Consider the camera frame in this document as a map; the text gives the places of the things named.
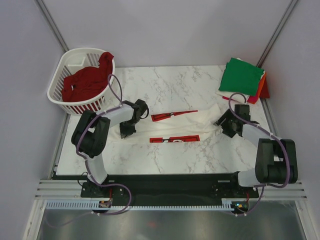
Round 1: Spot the white Coca-Cola t-shirt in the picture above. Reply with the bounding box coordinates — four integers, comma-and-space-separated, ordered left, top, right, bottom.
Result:
107, 104, 222, 144

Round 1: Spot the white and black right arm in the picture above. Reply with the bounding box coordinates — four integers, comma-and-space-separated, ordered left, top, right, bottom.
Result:
214, 104, 298, 197

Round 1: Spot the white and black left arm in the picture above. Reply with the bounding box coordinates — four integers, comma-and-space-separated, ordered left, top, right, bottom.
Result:
71, 99, 149, 198

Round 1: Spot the pink folded t-shirt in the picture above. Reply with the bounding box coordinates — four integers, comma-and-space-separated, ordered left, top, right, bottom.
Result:
222, 96, 259, 105

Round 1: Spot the dark red folded t-shirt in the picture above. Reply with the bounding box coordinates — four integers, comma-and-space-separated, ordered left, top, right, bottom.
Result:
259, 74, 270, 99

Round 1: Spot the green folded t-shirt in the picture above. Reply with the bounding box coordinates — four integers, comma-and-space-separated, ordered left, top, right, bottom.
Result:
218, 57, 265, 96

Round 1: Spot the orange folded t-shirt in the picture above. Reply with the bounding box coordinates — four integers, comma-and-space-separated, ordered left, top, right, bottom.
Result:
256, 72, 267, 98

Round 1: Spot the red t-shirt in basket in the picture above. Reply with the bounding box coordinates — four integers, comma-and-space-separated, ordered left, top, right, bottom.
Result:
61, 52, 114, 103

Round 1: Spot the white plastic laundry basket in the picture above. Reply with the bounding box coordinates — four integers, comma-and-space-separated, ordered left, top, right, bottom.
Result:
47, 47, 113, 116

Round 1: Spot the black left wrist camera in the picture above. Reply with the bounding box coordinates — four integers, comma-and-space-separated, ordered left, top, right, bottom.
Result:
135, 99, 148, 115

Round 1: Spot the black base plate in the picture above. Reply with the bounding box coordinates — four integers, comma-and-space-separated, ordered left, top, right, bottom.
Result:
51, 172, 261, 216

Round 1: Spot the white slotted cable duct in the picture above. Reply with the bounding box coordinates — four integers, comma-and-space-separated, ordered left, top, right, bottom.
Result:
45, 199, 248, 211

